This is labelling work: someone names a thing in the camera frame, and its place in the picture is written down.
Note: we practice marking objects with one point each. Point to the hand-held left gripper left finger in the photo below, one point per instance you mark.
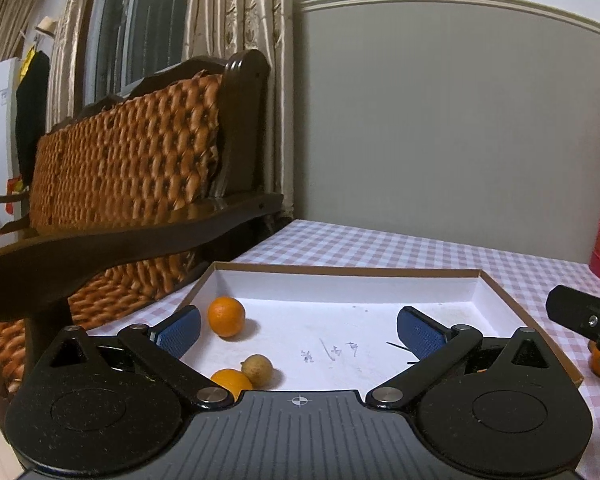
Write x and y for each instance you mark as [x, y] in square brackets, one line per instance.
[180, 330]

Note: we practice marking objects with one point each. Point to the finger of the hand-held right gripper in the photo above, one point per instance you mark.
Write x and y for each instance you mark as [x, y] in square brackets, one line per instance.
[575, 310]

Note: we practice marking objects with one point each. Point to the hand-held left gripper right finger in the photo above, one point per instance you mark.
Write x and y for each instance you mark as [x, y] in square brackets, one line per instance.
[420, 332]

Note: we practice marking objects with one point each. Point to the small orange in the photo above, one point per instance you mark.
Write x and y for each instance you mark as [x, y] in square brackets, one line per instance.
[230, 381]
[599, 362]
[226, 316]

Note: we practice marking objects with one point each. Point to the tan longan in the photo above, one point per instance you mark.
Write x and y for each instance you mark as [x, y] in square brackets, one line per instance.
[256, 369]

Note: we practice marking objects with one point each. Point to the white shallow cardboard box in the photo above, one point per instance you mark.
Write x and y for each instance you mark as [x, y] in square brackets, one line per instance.
[330, 310]

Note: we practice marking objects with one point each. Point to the pink checkered tablecloth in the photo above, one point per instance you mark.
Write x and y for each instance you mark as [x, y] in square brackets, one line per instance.
[380, 245]

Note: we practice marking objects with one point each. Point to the dark wooden sofa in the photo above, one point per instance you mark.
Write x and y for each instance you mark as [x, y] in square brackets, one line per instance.
[105, 250]

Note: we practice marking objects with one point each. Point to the woven orange sofa mat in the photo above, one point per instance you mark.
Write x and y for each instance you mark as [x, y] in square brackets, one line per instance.
[120, 160]

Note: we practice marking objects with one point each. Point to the red and yellow item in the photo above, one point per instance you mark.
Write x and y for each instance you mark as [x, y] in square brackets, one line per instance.
[16, 186]

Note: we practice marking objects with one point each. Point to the black hanging garment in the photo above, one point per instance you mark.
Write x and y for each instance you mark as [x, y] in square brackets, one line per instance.
[32, 110]

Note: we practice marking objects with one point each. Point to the beige striped curtain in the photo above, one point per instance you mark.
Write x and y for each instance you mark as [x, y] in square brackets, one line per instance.
[240, 60]
[10, 15]
[77, 35]

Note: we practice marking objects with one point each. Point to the window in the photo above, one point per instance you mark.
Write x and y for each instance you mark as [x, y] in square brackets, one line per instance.
[140, 25]

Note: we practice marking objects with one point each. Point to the yellow hanging cloth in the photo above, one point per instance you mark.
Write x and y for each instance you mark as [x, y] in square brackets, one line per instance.
[26, 62]

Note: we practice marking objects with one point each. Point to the straw hat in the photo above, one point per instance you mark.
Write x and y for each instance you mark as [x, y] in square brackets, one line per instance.
[45, 25]

